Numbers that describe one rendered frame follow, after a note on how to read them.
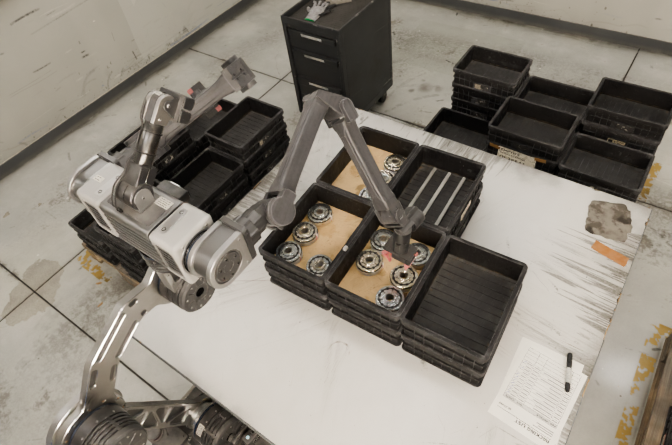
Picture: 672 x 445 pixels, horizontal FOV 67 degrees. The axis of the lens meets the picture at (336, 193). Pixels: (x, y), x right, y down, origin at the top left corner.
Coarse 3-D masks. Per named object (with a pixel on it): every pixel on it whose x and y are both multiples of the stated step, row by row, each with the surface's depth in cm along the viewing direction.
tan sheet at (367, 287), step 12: (384, 228) 204; (384, 264) 192; (396, 264) 192; (348, 276) 190; (360, 276) 190; (372, 276) 189; (384, 276) 189; (348, 288) 187; (360, 288) 186; (372, 288) 186; (372, 300) 182
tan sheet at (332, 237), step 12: (336, 216) 211; (348, 216) 210; (324, 228) 207; (336, 228) 207; (348, 228) 206; (288, 240) 205; (324, 240) 203; (336, 240) 202; (312, 252) 200; (324, 252) 199; (336, 252) 198; (300, 264) 196
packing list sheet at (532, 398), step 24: (528, 360) 175; (552, 360) 174; (504, 384) 170; (528, 384) 169; (552, 384) 169; (576, 384) 168; (504, 408) 165; (528, 408) 164; (552, 408) 163; (528, 432) 159; (552, 432) 159
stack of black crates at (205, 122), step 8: (224, 104) 336; (232, 104) 331; (224, 112) 342; (200, 120) 339; (208, 120) 338; (216, 120) 337; (192, 128) 334; (200, 128) 333; (192, 136) 328; (200, 136) 311; (200, 144) 313; (208, 144) 318; (200, 152) 317
